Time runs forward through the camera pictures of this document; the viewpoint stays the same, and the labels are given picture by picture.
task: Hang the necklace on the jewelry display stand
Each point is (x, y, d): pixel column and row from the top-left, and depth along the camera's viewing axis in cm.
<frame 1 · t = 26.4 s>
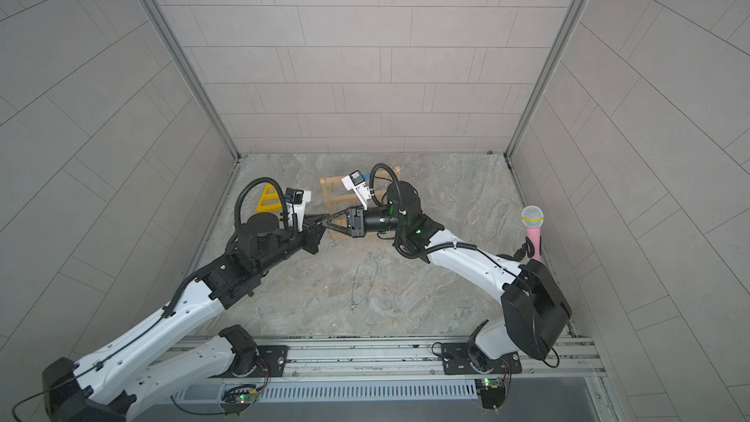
left hand: (336, 217, 70), fingers closed
right hand: (328, 230, 64), fingers closed
yellow triangular plastic piece: (270, 200, 104), on the table
pink toy microphone: (532, 218, 68), point 28 cm above the table
silver chain necklace: (353, 303, 82), on the table

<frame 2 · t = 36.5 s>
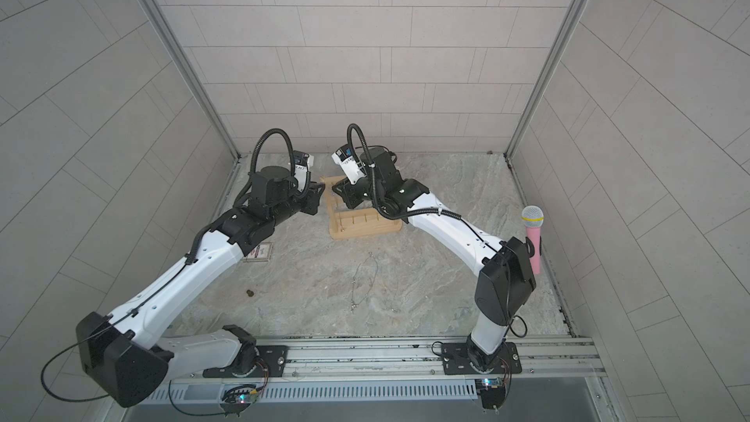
left hand: (325, 182, 76), fingers open
right hand: (335, 186, 76), fingers closed
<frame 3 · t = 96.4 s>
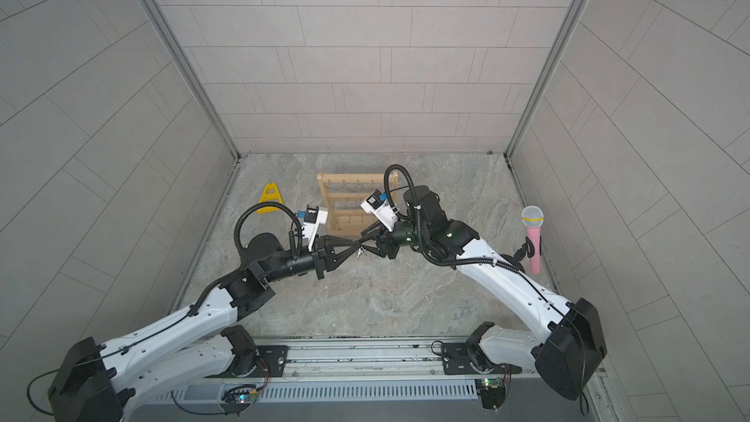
left hand: (359, 252, 63), fingers closed
right hand: (362, 241, 68), fingers open
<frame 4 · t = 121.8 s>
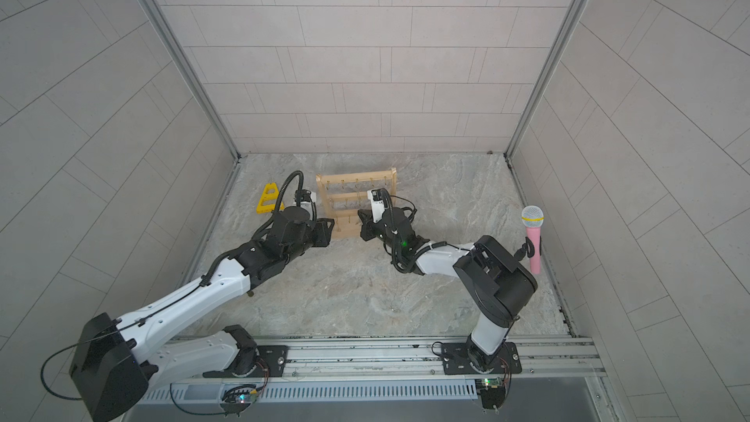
left hand: (337, 220, 79), fingers open
right hand: (357, 213, 86), fingers closed
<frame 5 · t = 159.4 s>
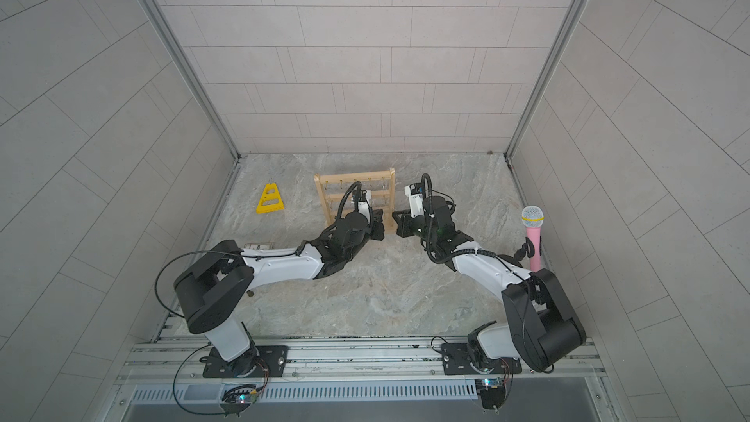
left hand: (390, 211, 85), fingers closed
right hand: (392, 214, 85), fingers closed
